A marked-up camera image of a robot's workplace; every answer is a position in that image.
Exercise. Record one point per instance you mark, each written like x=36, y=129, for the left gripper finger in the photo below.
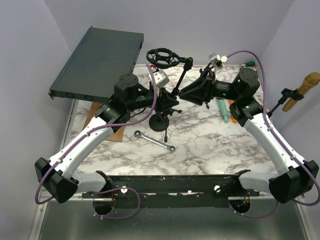
x=167, y=100
x=167, y=107

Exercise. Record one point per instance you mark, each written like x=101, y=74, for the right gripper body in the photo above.
x=206, y=88

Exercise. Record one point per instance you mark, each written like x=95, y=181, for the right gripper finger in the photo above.
x=195, y=96
x=196, y=87

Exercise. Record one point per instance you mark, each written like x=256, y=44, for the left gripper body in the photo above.
x=158, y=100

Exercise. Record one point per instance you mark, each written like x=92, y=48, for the black round-base shock-mount stand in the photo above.
x=159, y=122

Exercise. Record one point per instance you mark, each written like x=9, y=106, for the mint green toy microphone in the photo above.
x=223, y=109

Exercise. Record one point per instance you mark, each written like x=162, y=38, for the black tripod shock-mount stand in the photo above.
x=165, y=59

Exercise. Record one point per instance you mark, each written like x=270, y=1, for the orange toy microphone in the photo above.
x=233, y=119

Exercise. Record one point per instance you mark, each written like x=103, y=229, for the black tripod clip stand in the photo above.
x=206, y=71

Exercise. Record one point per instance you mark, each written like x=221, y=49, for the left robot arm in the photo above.
x=58, y=173

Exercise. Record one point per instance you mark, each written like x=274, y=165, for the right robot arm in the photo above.
x=294, y=175

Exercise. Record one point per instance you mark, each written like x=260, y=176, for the black round-base clip stand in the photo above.
x=289, y=98

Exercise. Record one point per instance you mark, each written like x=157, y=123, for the gold microphone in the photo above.
x=310, y=81

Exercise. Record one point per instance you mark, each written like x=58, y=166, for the silver ratchet wrench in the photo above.
x=139, y=134

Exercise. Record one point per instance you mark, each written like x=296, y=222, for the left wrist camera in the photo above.
x=161, y=78

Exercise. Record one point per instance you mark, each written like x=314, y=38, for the green-handled screwdriver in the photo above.
x=251, y=64

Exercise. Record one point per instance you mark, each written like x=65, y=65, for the dark rack-mount equipment case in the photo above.
x=96, y=64

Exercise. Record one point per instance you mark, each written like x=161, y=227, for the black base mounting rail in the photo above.
x=170, y=191

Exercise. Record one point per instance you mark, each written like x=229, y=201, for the aluminium frame rail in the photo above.
x=38, y=221

